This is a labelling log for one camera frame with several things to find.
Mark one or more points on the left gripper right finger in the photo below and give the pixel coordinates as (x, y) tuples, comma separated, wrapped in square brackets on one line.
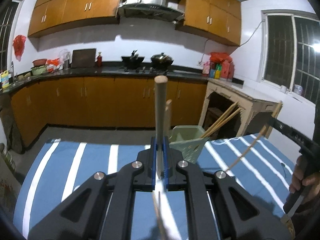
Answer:
[(221, 206)]

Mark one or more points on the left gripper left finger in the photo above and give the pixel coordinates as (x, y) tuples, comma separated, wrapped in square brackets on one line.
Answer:
[(102, 207)]

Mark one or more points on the wooden chopstick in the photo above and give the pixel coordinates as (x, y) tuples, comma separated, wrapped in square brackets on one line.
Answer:
[(219, 124), (261, 133), (160, 103), (167, 118), (160, 222), (229, 111)]

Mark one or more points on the black wok with utensils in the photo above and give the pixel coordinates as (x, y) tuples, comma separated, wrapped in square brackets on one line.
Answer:
[(133, 61)]

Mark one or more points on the person's right hand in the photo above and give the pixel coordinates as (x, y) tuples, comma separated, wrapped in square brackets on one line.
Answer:
[(298, 180)]

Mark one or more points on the blue white striped tablecloth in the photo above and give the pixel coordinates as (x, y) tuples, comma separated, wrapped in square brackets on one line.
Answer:
[(62, 166)]

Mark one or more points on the white worn side table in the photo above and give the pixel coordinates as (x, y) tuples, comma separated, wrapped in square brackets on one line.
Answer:
[(256, 107)]

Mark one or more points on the green perforated chopstick holder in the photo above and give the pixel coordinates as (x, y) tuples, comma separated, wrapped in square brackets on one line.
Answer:
[(189, 141)]

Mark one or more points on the wooden stool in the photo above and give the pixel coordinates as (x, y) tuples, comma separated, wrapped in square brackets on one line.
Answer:
[(212, 116)]

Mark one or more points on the right barred window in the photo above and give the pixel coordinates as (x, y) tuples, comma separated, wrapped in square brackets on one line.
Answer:
[(292, 54)]

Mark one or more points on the barred window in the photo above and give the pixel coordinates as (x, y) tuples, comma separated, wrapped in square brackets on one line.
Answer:
[(6, 21), (292, 54)]

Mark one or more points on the orange lower cabinets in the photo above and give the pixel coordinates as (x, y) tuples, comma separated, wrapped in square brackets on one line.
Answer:
[(90, 102)]

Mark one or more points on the orange cabinets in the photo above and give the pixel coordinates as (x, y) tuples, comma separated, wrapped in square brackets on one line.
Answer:
[(90, 102), (217, 20)]

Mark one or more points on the red bag and bottles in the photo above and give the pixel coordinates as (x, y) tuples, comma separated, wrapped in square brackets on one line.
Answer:
[(219, 66)]

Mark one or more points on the red bottle on counter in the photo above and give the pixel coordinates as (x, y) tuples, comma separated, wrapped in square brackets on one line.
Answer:
[(99, 59)]

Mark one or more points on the dark wooden cutting board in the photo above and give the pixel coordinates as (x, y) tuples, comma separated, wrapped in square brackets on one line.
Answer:
[(83, 58)]

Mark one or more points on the black countertop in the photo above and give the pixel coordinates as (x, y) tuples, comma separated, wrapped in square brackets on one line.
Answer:
[(146, 70)]

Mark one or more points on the stacked bowls on counter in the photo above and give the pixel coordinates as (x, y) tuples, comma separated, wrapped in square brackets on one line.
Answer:
[(39, 67)]

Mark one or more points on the black lidded wok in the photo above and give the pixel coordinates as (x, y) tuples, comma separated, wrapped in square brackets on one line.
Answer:
[(161, 61)]

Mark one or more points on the yellow detergent bottle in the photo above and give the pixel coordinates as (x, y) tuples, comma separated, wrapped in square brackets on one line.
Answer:
[(5, 79)]

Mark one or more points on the orange upper cabinets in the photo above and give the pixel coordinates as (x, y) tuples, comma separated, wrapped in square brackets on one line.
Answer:
[(217, 20)]

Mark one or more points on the steel range hood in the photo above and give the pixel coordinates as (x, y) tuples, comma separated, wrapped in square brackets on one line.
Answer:
[(163, 10)]

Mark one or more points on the left barred window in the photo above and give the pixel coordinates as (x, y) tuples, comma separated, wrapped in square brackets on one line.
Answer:
[(6, 21)]

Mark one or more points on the red plastic bag on wall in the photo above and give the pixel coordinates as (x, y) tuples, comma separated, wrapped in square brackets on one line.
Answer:
[(19, 45)]

